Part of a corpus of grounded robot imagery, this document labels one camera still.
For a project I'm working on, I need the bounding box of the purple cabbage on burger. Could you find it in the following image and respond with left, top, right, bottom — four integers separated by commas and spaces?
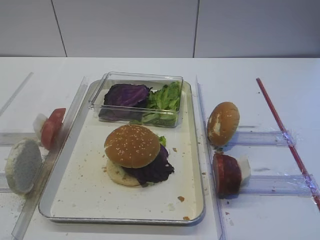
122, 144, 175, 186

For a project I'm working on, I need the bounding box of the sesame top bun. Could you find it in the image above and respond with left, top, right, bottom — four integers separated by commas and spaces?
104, 124, 161, 169

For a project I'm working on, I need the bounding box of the right rear clear track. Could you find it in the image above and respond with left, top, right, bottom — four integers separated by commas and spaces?
226, 125, 296, 147

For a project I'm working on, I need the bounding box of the red meat slices stack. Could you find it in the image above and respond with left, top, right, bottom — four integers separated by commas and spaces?
212, 153, 242, 198

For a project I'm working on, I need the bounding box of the green lettuce on burger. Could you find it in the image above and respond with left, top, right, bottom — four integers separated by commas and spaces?
158, 136, 167, 147

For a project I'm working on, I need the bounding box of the plain brown bun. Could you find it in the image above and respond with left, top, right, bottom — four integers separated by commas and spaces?
207, 101, 240, 147

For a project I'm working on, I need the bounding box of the right front clear track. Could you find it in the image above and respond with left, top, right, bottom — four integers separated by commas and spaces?
239, 174, 320, 197

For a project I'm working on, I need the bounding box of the tomato slices stack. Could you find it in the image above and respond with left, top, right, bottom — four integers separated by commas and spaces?
40, 108, 66, 150

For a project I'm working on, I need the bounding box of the left rear white pusher block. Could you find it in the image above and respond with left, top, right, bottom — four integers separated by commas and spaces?
32, 113, 48, 140

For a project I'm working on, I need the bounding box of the clear plastic container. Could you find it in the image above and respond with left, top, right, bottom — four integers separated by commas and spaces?
89, 71, 184, 127

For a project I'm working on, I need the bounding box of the bottom bun on tray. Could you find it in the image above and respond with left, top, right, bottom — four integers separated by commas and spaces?
106, 159, 140, 187

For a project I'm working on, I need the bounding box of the left rear clear track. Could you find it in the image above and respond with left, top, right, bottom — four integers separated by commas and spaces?
0, 132, 38, 147

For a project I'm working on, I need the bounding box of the metal serving tray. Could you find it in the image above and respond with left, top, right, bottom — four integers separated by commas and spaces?
38, 81, 205, 225

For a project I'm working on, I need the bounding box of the white pusher block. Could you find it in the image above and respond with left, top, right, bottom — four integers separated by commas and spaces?
237, 156, 251, 183
32, 113, 48, 140

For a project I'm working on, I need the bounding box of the clear track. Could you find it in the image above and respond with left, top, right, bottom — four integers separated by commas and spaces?
226, 125, 296, 147
239, 174, 320, 197
0, 132, 38, 147

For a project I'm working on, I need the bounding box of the right front white pusher block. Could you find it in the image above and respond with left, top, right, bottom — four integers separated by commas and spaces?
237, 156, 251, 183

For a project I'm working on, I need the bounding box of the red plastic rail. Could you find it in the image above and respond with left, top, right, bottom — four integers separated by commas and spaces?
256, 77, 320, 209

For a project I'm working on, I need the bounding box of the white bread bun slice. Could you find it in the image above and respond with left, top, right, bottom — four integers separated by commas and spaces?
5, 138, 42, 195

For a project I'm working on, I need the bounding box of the green lettuce in container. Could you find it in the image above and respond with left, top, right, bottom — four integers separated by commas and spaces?
146, 81, 181, 111

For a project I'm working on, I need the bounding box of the purple cabbage leaf in container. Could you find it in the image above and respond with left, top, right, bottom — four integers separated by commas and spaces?
103, 84, 151, 108

